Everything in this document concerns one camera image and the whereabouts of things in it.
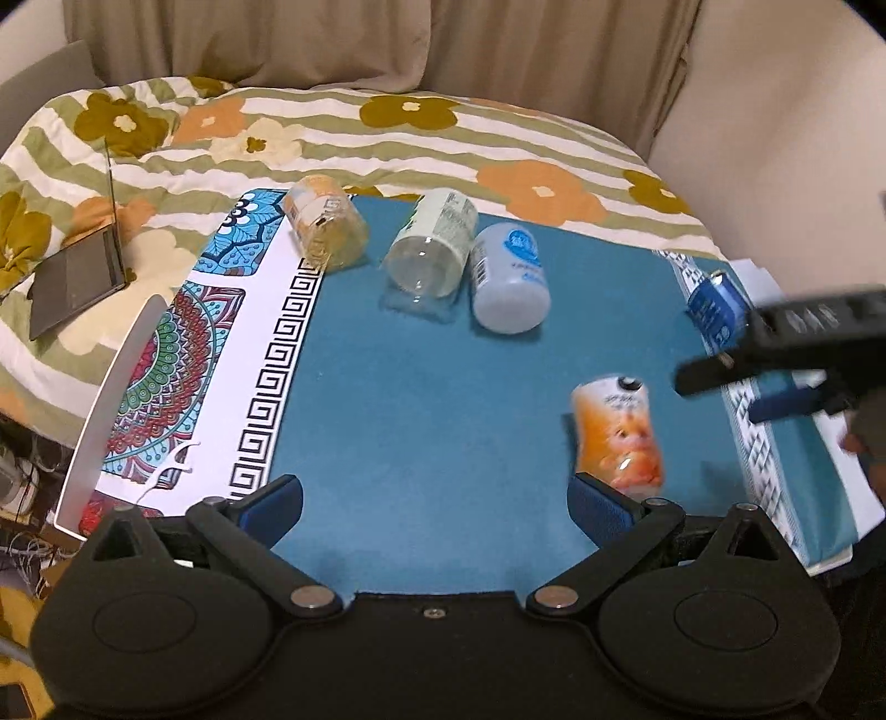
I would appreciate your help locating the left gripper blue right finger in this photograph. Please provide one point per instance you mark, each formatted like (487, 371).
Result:
(603, 513)

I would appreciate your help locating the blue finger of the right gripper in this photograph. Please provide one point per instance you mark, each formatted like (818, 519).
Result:
(707, 373)
(796, 403)

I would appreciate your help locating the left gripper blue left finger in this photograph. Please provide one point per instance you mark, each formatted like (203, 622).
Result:
(269, 513)

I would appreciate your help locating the orange label plastic cup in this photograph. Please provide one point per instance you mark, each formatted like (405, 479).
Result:
(615, 442)

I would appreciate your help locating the dark blue plastic cup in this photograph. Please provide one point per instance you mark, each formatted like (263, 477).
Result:
(719, 311)

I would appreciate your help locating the white blue label cup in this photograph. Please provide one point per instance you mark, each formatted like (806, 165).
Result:
(510, 294)

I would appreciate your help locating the yellow label plastic cup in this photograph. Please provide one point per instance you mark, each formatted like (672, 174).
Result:
(329, 232)

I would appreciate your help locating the green label clear cup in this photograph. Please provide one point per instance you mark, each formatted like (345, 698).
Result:
(428, 256)

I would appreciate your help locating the person right hand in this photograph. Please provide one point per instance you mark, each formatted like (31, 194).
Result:
(865, 438)

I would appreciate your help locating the mandala patterned white mat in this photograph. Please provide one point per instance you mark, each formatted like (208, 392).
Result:
(192, 403)

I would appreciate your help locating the teal blue cloth mat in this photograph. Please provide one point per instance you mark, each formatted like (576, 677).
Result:
(435, 457)

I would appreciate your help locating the grey open laptop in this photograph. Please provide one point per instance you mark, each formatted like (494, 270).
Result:
(77, 278)

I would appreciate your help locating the beige curtain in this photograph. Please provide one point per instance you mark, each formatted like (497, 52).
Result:
(614, 65)

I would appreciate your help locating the floral striped duvet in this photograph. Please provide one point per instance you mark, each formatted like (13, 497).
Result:
(168, 159)

